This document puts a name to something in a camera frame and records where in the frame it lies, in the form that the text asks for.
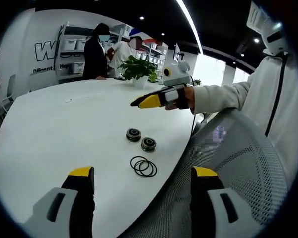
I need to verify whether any computer monitor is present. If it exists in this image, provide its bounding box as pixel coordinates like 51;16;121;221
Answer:
173;43;186;63

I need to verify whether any person's body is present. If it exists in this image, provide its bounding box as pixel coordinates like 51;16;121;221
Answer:
232;51;298;179

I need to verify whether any person's right forearm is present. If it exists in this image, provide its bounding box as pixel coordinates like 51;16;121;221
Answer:
190;81;252;115

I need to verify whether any white headset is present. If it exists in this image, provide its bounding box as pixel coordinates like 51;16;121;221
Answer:
245;0;290;57

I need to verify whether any metal wheel with rubber ring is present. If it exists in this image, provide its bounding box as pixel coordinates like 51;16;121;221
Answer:
140;136;155;152
125;128;140;143

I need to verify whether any grey mesh office chair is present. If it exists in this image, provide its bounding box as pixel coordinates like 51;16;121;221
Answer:
119;108;290;238

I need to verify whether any black headset cable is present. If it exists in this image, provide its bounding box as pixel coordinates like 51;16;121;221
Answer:
264;54;289;137

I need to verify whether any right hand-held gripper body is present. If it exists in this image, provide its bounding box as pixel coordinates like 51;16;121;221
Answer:
161;60;192;87

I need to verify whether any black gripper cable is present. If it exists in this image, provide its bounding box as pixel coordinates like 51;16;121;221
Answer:
188;75;198;137

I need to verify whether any white table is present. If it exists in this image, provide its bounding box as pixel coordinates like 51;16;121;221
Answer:
0;77;216;238

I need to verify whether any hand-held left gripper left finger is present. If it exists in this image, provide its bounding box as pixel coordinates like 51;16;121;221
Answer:
22;166;96;238

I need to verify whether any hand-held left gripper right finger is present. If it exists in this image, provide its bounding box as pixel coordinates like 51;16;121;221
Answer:
189;166;267;238

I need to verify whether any black rubber ring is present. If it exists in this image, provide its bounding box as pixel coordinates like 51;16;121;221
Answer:
139;160;158;178
129;156;149;174
135;160;150;176

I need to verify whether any green plant in white pot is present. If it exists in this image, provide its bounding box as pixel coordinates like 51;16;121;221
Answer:
117;55;160;89

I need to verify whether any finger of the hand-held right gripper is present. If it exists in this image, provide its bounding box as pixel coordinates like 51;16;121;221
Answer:
130;89;164;107
138;95;165;110

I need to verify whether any white storage shelf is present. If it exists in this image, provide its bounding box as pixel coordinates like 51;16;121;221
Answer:
56;22;170;84

